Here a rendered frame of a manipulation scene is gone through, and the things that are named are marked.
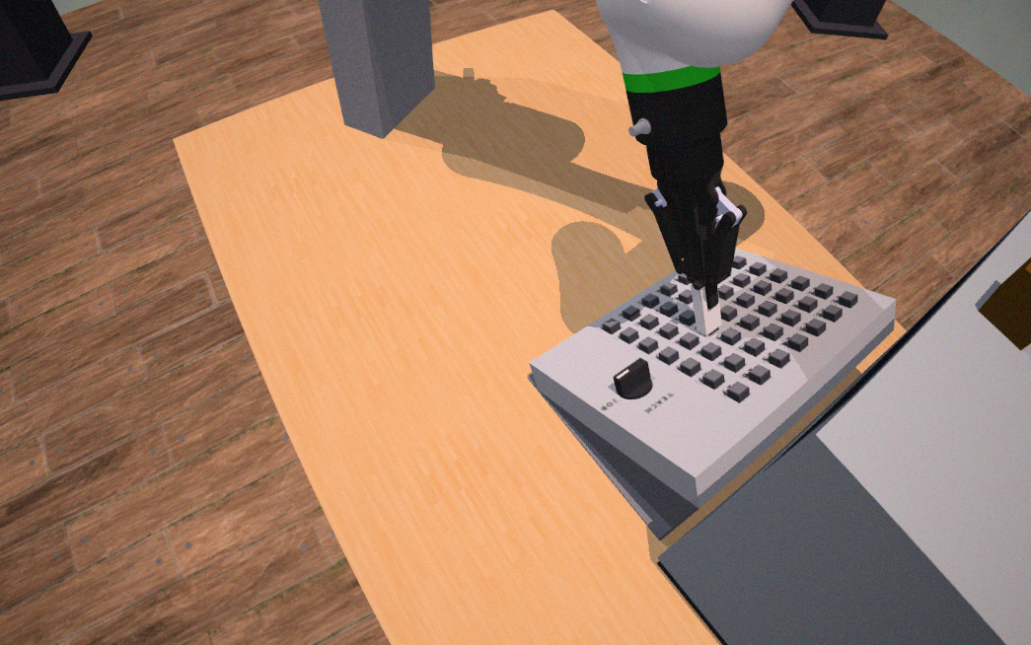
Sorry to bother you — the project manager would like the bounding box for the grey control console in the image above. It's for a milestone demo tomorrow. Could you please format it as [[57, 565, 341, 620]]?
[[527, 209, 1031, 645]]

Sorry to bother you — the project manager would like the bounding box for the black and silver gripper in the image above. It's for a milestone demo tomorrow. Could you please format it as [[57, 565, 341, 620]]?
[[644, 133, 747, 335]]

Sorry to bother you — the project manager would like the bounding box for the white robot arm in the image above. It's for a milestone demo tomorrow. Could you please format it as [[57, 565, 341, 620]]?
[[596, 0, 793, 149]]

